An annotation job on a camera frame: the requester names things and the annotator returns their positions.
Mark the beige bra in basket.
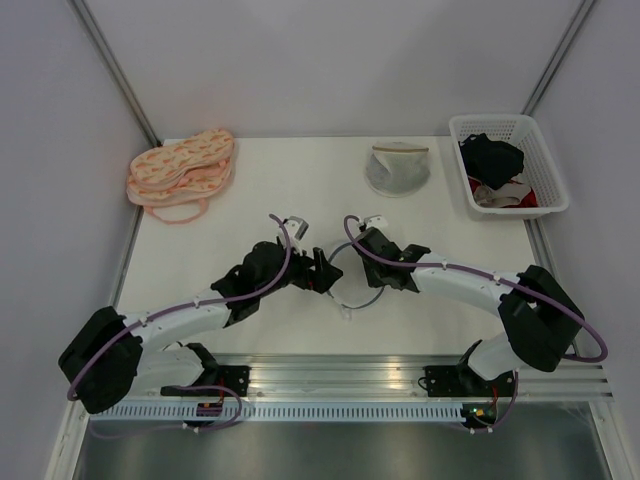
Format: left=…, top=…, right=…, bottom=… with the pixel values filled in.
left=473, top=183, right=532, bottom=208

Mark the black garment in basket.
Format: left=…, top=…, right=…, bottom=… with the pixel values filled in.
left=459, top=133, right=524, bottom=189

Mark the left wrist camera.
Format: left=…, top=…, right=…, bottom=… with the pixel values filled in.
left=277, top=216, right=309, bottom=254

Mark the left aluminium corner post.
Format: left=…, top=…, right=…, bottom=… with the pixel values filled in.
left=68, top=0, right=162, bottom=147

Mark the aluminium corner post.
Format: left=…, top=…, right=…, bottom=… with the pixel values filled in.
left=521, top=0, right=600, bottom=116
left=68, top=0, right=162, bottom=147

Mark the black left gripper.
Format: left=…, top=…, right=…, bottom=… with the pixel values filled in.
left=258, top=239, right=342, bottom=298

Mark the pink patterned laundry bag stack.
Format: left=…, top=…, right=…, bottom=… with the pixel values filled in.
left=126, top=128, right=235, bottom=225

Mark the white slotted cable duct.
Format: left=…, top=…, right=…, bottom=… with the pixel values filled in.
left=94, top=400, right=464, bottom=423

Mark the red garment in basket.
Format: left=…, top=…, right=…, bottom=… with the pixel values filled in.
left=468, top=177, right=538, bottom=208

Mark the right aluminium corner post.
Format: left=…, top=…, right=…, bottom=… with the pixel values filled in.
left=521, top=0, right=600, bottom=116

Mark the blue-zipper white mesh laundry bag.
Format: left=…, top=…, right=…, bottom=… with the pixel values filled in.
left=327, top=240, right=385, bottom=320

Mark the aluminium rail table edge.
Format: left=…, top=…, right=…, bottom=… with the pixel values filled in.
left=214, top=354, right=613, bottom=403

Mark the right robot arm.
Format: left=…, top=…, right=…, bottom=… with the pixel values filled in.
left=354, top=227, right=580, bottom=397

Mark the white plastic basket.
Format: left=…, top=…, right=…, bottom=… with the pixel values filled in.
left=449, top=114, right=569, bottom=220

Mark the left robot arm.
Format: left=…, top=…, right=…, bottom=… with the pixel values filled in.
left=58, top=242, right=343, bottom=414

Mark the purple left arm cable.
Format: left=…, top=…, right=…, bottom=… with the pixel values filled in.
left=67, top=213, right=293, bottom=440

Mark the beige-trim mesh laundry bag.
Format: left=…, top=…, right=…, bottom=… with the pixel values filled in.
left=364, top=142, right=430, bottom=198

